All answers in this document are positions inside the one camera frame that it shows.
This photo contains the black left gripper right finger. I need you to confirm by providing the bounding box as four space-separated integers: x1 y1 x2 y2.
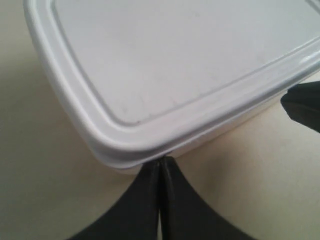
159 156 250 240

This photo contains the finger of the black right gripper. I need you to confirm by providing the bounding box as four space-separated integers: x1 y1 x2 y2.
280 81 320 132

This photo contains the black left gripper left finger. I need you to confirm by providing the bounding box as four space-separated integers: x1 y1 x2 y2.
70 161 160 240

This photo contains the white lidded plastic container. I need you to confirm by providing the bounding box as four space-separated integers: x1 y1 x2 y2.
23 0 320 169

